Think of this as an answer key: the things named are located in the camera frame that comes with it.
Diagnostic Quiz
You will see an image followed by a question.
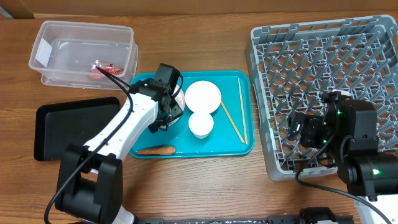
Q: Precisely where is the white paper cup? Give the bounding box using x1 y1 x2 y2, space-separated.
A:
188 112 214 139

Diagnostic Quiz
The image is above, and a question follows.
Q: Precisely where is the small white plate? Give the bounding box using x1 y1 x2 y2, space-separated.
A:
185 80 221 114

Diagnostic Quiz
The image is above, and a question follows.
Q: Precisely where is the wooden chopstick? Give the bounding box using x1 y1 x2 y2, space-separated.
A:
221 100 244 143
238 78 248 145

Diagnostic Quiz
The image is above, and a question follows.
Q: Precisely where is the red foil wrapper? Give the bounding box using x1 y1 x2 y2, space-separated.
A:
88 60 124 80

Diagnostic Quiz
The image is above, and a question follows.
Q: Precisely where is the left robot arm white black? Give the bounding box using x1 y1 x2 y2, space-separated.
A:
44 63 184 223

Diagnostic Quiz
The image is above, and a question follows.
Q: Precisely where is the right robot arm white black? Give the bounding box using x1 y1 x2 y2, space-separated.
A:
287 90 397 223

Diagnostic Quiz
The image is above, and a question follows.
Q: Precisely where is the grey plastic dishwasher rack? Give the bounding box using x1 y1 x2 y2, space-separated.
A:
246 15 397 181

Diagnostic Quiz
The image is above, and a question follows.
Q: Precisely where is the black waste tray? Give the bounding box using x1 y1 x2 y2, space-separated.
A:
34 96 120 161

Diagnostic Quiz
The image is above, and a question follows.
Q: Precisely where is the clear plastic waste bin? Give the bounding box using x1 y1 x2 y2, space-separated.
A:
29 21 138 90

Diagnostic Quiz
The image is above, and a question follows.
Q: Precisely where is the large white plate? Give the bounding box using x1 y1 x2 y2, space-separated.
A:
168 85 185 126

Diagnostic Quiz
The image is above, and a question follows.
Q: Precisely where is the orange carrot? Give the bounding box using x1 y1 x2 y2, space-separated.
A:
136 146 175 156

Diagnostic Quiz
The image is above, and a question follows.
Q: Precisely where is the teal plastic serving tray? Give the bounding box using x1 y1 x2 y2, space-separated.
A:
130 70 255 159

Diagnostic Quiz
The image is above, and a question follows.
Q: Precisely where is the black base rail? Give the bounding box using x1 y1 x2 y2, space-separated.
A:
134 207 354 224

